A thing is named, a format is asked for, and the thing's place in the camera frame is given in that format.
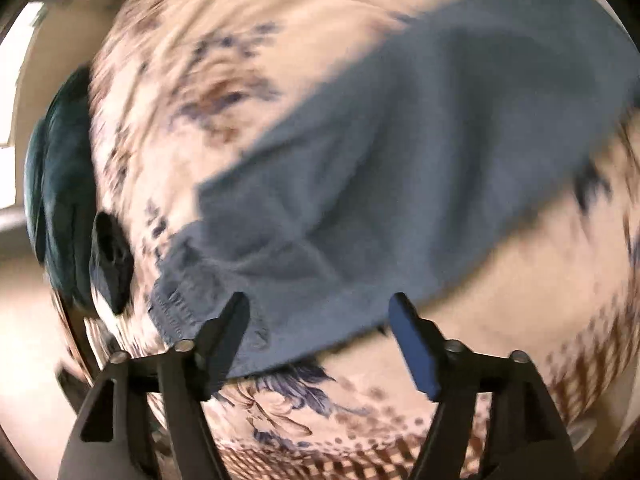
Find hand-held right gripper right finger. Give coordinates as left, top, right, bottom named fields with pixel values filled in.
left=388, top=292, right=582, bottom=480

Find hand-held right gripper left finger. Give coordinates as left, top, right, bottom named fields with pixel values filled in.
left=57, top=291, right=250, bottom=480

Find blue denim pants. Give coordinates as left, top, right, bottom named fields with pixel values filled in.
left=150, top=0, right=633, bottom=378

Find floral printed bed sheet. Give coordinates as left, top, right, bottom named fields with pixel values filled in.
left=65, top=0, right=640, bottom=480

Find dark teal cloth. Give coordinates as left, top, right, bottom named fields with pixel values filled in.
left=25, top=65, right=98, bottom=311

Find bright window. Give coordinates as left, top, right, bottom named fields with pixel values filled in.
left=0, top=2, right=47, bottom=207

